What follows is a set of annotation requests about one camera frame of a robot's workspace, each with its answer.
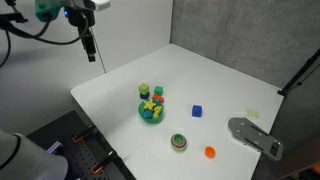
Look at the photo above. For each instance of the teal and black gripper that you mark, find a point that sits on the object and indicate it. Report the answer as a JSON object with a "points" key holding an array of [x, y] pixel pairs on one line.
{"points": [[46, 10]]}

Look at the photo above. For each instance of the small orange bowl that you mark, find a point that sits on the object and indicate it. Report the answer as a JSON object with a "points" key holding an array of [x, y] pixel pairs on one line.
{"points": [[210, 152]]}

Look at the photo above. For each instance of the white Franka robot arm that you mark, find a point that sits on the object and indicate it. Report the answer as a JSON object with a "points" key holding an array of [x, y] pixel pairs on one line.
{"points": [[30, 160]]}

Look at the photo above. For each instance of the large green bowl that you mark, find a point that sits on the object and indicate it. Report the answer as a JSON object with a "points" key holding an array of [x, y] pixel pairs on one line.
{"points": [[150, 117]]}

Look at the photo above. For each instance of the light green cube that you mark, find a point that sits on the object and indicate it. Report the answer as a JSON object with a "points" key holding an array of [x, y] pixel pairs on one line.
{"points": [[143, 88]]}

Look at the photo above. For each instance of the dark blue cube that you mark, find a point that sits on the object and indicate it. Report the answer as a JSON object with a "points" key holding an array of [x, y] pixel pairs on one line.
{"points": [[144, 96]]}

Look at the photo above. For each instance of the dark green cube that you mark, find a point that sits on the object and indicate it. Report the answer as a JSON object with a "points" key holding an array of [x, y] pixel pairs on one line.
{"points": [[158, 90]]}

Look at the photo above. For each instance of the yellow star toy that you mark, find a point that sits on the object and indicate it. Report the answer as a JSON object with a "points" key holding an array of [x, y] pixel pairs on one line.
{"points": [[150, 105]]}

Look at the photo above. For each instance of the black clamp with orange tip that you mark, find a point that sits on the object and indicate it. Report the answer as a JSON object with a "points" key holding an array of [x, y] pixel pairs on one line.
{"points": [[85, 133], [105, 162]]}

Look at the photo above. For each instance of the red toy block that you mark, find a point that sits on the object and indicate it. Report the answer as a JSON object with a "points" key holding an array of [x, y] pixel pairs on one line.
{"points": [[158, 98]]}

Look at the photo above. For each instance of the blue toy block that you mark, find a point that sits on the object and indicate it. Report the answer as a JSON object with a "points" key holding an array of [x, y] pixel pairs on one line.
{"points": [[147, 114]]}

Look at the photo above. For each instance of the yellow toy block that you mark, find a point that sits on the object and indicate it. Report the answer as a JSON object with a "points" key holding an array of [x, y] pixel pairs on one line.
{"points": [[157, 111]]}

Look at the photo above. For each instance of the black perforated board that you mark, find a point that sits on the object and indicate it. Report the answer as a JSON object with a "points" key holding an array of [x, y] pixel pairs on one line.
{"points": [[80, 150]]}

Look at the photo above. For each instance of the stack of coloured bowls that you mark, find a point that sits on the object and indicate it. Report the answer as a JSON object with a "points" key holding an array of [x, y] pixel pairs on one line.
{"points": [[179, 142]]}

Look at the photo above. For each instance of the pale yellow sticky note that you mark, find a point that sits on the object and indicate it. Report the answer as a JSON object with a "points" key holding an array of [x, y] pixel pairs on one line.
{"points": [[252, 113]]}

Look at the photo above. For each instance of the grey metal plate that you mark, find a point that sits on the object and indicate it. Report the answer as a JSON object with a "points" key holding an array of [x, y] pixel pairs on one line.
{"points": [[255, 136]]}

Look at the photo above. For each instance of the black stand pole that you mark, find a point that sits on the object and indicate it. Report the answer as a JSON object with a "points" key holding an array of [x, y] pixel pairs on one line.
{"points": [[300, 73]]}

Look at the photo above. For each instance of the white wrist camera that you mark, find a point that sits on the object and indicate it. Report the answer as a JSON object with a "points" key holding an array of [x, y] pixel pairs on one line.
{"points": [[101, 4]]}

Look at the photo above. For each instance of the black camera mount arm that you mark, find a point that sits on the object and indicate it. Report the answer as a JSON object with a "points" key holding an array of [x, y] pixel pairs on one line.
{"points": [[13, 16]]}

